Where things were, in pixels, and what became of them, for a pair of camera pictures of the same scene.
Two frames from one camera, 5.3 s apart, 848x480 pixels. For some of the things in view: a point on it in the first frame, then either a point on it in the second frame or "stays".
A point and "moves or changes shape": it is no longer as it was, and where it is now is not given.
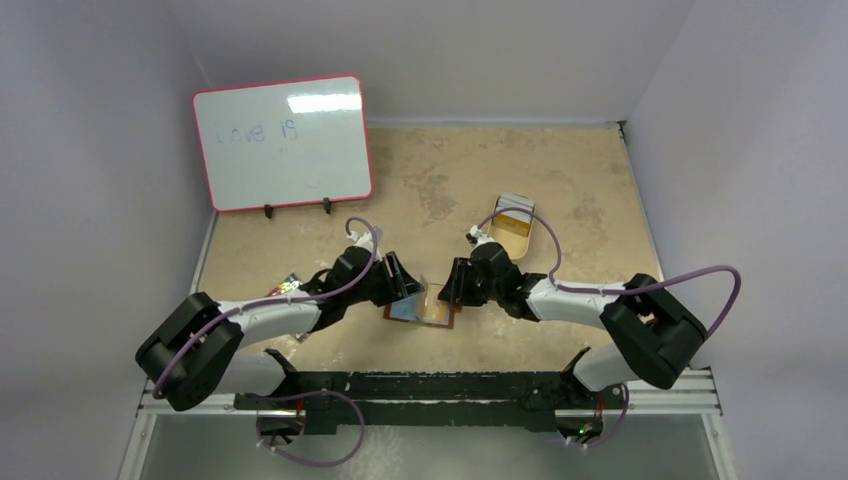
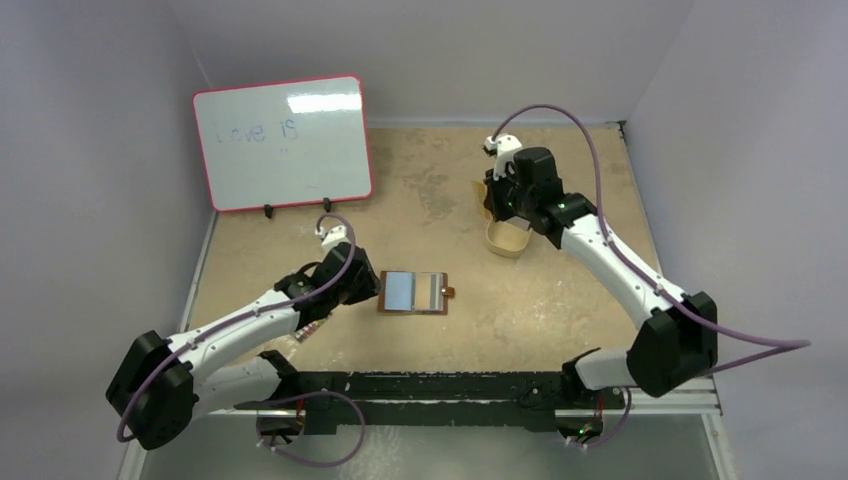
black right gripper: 460,279 -> 499,201
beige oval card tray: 513,233 stays
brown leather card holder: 410,308 moves or changes shape
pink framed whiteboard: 285,143 stays
